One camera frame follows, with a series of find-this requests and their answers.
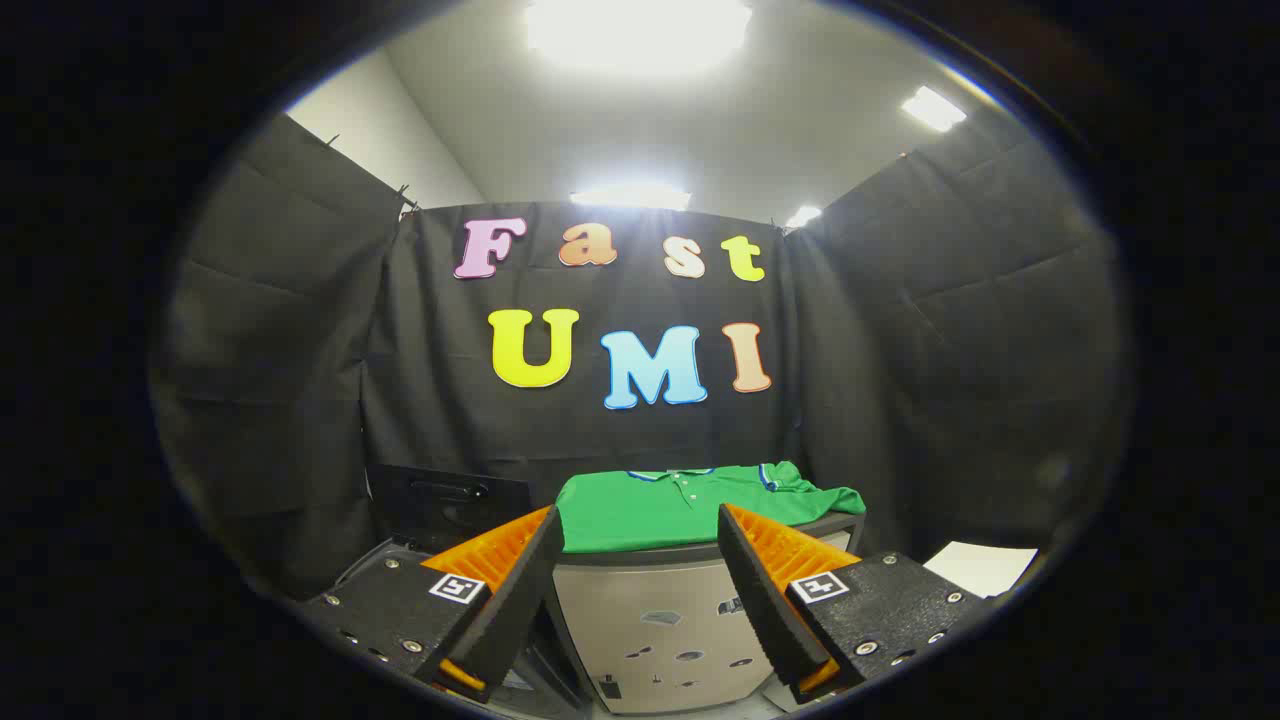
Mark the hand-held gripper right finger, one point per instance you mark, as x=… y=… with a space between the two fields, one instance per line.
x=762 y=600

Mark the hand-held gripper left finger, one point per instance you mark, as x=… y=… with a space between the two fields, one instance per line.
x=520 y=590

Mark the dark glass washing machine lid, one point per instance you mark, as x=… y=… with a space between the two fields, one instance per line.
x=450 y=500

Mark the green polo shirt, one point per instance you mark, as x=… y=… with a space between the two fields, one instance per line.
x=640 y=510

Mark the black backdrop cloth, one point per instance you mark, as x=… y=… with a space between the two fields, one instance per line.
x=640 y=430

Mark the white paper sheet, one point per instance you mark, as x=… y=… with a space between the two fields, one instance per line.
x=980 y=568

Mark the large ceiling light panel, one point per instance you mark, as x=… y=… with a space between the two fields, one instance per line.
x=638 y=30

